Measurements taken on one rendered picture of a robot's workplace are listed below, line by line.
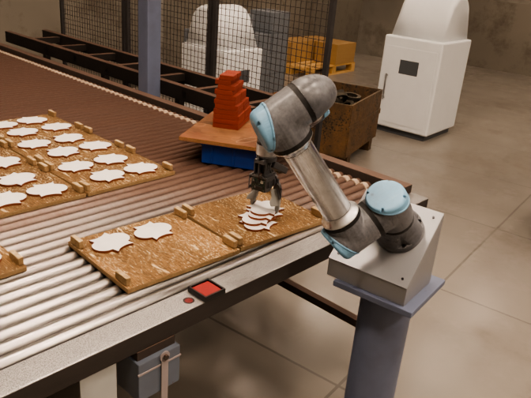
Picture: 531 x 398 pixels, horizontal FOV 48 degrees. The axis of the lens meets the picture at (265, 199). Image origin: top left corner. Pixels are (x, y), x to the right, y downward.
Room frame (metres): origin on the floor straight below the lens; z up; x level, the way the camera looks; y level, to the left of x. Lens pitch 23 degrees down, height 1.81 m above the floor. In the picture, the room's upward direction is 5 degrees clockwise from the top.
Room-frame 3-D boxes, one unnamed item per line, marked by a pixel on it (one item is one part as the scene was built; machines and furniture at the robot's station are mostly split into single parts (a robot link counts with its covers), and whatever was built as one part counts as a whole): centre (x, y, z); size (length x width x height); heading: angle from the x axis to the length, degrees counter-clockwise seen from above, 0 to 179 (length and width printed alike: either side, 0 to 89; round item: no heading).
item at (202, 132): (2.69, 0.11, 1.03); 0.50 x 0.50 x 0.02; 79
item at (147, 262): (1.65, 0.33, 0.93); 0.41 x 0.35 x 0.02; 135
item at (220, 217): (1.95, 0.04, 0.93); 0.41 x 0.35 x 0.02; 134
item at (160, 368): (1.28, 0.27, 0.77); 0.14 x 0.11 x 0.18; 139
